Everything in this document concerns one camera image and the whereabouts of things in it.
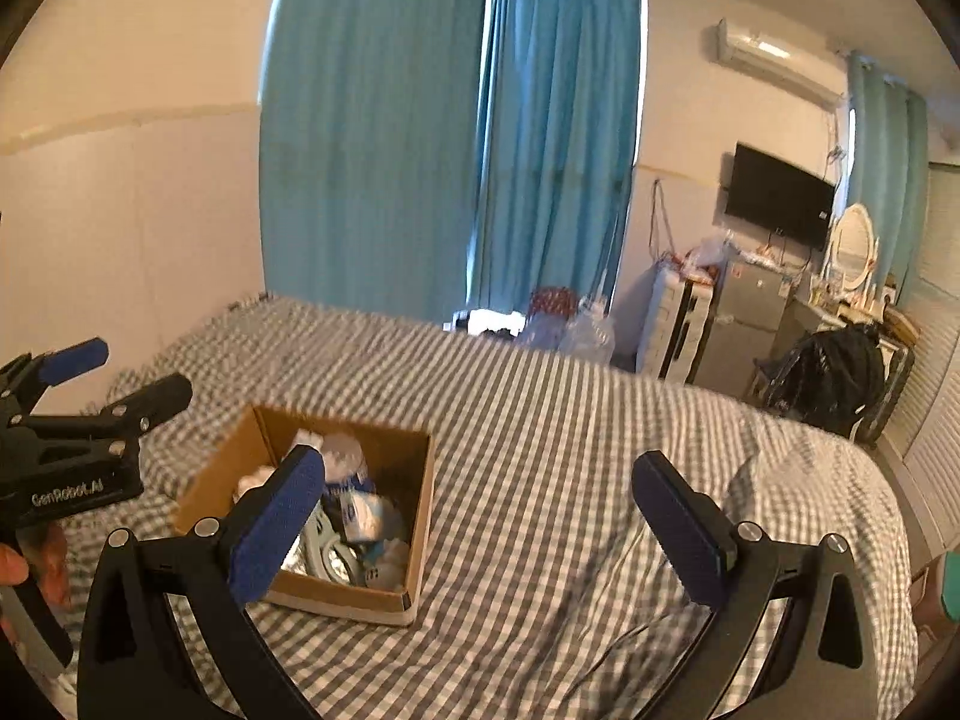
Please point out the teal object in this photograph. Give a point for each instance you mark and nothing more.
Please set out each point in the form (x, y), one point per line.
(943, 585)

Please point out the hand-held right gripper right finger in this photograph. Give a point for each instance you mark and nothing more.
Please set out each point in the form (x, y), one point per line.
(679, 529)

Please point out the person's left hand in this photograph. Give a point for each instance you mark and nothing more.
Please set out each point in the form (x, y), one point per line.
(52, 562)

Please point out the black backpack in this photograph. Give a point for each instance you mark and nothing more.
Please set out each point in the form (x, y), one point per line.
(829, 382)

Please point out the white louvered wardrobe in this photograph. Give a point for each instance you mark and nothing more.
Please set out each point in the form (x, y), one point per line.
(930, 375)

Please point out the clear plastic zip bag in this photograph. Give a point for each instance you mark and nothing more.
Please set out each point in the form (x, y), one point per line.
(345, 457)

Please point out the black wall television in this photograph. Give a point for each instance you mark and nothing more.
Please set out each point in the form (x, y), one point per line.
(780, 195)

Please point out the grey vanity desk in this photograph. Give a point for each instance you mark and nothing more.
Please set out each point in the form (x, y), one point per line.
(810, 322)

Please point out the white air conditioner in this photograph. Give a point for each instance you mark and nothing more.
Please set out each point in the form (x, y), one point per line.
(772, 56)

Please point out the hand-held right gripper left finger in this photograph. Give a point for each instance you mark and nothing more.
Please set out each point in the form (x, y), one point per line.
(274, 532)

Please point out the white suitcase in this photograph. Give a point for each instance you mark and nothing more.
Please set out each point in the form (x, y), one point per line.
(671, 322)

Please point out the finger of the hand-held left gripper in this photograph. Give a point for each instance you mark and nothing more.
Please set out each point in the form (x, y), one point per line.
(142, 405)
(71, 360)

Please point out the backlit teal curtain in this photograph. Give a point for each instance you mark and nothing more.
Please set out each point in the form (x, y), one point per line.
(562, 142)

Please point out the brown cardboard box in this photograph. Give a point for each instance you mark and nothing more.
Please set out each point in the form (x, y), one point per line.
(409, 465)

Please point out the red patterned bag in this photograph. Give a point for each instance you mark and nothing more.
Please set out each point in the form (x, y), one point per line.
(551, 301)

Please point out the dark suitcase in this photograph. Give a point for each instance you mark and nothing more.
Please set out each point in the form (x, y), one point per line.
(889, 394)

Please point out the clear water bottle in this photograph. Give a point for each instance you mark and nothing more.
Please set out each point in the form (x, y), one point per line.
(591, 334)

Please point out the wide teal curtain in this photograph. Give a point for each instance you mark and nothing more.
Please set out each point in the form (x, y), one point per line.
(367, 127)

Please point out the white plush toy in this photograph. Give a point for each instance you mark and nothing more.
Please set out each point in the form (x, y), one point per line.
(256, 481)

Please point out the white oval vanity mirror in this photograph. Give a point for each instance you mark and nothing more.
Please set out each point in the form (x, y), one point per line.
(851, 247)

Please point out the silver foil packet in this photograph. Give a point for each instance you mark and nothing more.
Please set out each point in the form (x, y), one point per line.
(319, 555)

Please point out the narrow teal curtain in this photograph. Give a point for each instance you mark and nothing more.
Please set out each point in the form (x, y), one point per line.
(885, 172)

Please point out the small silver fridge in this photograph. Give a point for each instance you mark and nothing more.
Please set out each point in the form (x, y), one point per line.
(742, 322)

